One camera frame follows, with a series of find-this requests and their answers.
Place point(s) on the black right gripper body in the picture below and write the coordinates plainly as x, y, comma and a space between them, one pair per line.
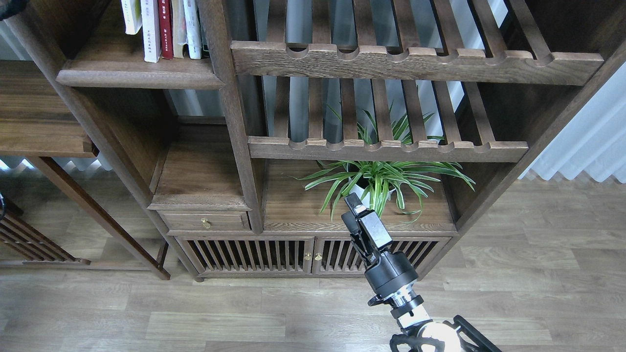
386, 272

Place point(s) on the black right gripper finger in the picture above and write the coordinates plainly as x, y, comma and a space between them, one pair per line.
351, 223
355, 205

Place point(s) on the red cover book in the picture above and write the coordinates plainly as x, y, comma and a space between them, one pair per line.
165, 29

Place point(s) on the pale purple book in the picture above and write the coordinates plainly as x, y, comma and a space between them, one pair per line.
150, 30

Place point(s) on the yellow cover book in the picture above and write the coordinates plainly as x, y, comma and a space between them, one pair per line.
131, 10

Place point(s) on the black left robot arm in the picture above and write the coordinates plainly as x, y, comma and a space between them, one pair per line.
11, 8

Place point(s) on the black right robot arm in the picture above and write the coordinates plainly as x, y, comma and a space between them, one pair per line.
421, 334

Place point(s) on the wooden side shelf unit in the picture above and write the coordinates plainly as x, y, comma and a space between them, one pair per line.
52, 212

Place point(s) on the white plant pot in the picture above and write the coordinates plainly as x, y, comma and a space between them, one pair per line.
360, 189

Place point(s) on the green spider plant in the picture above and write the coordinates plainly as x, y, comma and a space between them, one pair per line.
411, 181

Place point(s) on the dark wooden bookshelf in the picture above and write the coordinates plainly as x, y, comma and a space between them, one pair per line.
289, 83

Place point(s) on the green spine upright book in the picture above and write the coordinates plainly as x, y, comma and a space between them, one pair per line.
204, 44

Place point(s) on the white curtain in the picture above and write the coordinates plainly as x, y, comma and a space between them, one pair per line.
593, 143

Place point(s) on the tan spine upright book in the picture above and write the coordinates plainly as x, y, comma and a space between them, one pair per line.
178, 28

